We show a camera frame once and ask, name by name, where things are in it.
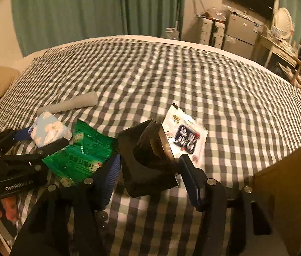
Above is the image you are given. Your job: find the oval white vanity mirror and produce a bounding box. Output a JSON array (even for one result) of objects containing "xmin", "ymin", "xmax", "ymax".
[{"xmin": 270, "ymin": 7, "xmax": 295, "ymax": 43}]

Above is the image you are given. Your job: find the white suitcase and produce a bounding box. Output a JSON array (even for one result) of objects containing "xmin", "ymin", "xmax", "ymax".
[{"xmin": 200, "ymin": 17, "xmax": 227, "ymax": 49}]

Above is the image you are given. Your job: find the grey white checked blanket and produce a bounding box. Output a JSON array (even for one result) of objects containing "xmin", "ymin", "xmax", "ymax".
[{"xmin": 0, "ymin": 38, "xmax": 301, "ymax": 256}]

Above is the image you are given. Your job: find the black box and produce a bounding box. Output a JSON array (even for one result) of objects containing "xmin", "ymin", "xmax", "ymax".
[{"xmin": 117, "ymin": 119, "xmax": 181, "ymax": 198}]

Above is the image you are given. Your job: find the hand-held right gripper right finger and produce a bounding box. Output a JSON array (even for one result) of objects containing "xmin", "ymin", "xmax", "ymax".
[{"xmin": 178, "ymin": 153, "xmax": 272, "ymax": 256}]

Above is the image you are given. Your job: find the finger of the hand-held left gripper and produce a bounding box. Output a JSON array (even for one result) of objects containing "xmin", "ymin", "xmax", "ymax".
[
  {"xmin": 0, "ymin": 137, "xmax": 70, "ymax": 167},
  {"xmin": 0, "ymin": 127, "xmax": 34, "ymax": 153}
]

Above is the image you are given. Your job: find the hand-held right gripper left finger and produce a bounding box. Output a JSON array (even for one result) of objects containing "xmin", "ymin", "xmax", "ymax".
[{"xmin": 9, "ymin": 153, "xmax": 121, "ymax": 256}]

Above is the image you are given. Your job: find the clear glass jar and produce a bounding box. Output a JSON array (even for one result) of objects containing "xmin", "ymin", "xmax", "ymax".
[{"xmin": 164, "ymin": 27, "xmax": 180, "ymax": 40}]

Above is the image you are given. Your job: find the wide green curtain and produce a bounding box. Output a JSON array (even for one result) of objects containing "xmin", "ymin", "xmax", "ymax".
[{"xmin": 10, "ymin": 0, "xmax": 187, "ymax": 58}]

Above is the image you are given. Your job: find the white dressing table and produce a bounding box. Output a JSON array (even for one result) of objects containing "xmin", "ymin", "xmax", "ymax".
[{"xmin": 257, "ymin": 33, "xmax": 300, "ymax": 70}]

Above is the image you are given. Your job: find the white cylindrical roll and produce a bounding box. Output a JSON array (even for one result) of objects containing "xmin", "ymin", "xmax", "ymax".
[{"xmin": 37, "ymin": 91, "xmax": 98, "ymax": 115}]

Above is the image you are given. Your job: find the brown cardboard box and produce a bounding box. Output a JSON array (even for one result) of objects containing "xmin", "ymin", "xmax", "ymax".
[{"xmin": 253, "ymin": 141, "xmax": 301, "ymax": 246}]

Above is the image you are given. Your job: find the green foil packet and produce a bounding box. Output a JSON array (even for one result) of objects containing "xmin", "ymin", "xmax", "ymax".
[{"xmin": 42, "ymin": 119, "xmax": 119, "ymax": 188}]

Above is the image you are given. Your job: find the white dark-label snack packet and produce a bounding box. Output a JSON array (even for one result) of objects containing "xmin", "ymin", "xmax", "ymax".
[{"xmin": 162, "ymin": 103, "xmax": 209, "ymax": 170}]

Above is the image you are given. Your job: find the grey mini fridge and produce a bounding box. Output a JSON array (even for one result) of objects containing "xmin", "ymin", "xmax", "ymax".
[{"xmin": 223, "ymin": 12, "xmax": 264, "ymax": 59}]

